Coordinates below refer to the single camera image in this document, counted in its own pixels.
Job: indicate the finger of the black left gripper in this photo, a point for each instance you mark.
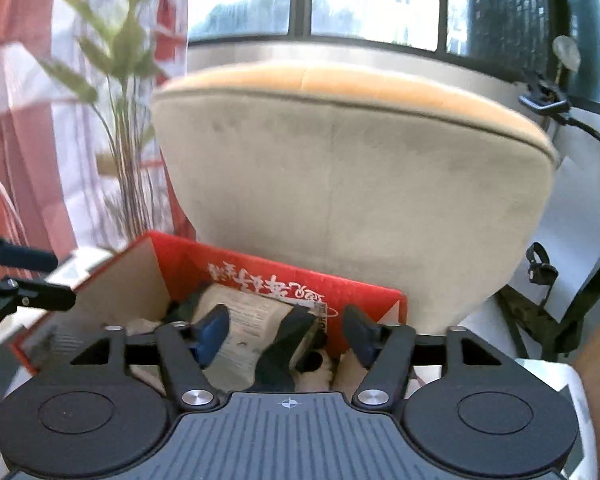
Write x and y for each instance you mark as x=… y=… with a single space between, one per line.
x=27 y=258
x=15 y=299

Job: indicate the white cloth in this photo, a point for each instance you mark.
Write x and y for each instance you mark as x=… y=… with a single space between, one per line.
x=238 y=367

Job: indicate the tall green plant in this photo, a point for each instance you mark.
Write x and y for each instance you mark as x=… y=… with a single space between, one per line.
x=107 y=60

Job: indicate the exercise bike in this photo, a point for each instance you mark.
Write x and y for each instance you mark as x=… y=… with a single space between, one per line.
x=552 y=306

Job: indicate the beige upholstered chair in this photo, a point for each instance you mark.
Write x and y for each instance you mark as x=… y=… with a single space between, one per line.
x=384 y=178

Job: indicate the white round lamp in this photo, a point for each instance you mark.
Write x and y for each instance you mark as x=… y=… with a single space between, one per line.
x=566 y=50

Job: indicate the red strawberry cardboard box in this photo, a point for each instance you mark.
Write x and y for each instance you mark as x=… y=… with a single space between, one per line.
x=159 y=268

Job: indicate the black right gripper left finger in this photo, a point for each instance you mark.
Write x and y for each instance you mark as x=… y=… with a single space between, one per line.
x=110 y=404

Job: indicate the red white curtain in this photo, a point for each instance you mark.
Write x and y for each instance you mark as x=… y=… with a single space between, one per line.
x=28 y=157

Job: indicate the patterned geometric tablecloth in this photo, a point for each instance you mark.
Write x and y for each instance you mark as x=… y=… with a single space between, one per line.
x=289 y=435

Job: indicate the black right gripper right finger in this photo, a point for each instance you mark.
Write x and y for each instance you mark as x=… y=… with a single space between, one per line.
x=452 y=406

